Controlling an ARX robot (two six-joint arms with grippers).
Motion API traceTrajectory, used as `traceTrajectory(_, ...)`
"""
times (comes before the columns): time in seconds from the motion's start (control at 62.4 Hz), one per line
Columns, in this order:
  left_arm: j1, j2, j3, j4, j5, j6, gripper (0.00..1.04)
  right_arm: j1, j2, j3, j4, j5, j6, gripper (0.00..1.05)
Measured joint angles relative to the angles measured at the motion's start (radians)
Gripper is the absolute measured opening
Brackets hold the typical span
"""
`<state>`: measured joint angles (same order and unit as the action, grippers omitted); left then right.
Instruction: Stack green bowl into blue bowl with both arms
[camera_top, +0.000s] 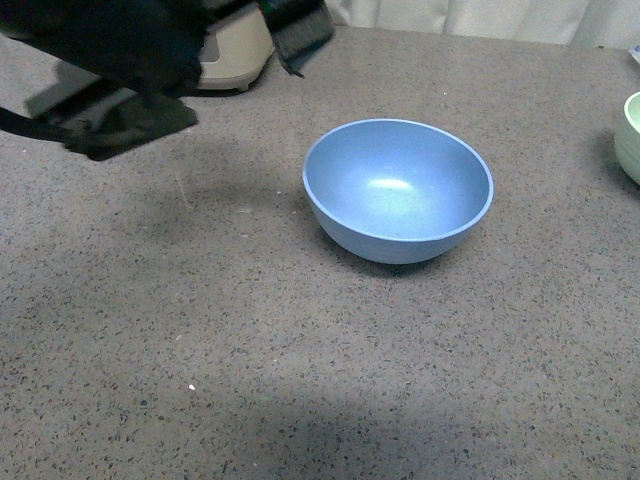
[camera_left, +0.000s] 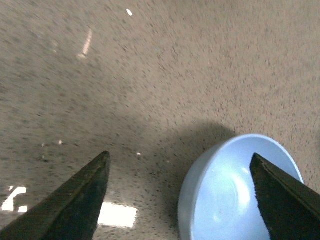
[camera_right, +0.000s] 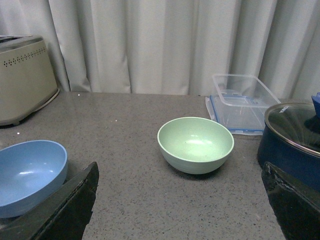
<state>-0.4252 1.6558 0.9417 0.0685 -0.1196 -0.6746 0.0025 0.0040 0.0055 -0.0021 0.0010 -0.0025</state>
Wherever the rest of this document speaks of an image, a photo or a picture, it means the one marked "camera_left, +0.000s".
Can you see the blue bowl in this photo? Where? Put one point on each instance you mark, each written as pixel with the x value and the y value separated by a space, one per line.
pixel 217 200

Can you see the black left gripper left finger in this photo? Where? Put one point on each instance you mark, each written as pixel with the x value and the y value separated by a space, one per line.
pixel 71 212

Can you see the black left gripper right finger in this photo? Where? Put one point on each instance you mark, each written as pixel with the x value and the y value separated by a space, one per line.
pixel 290 209

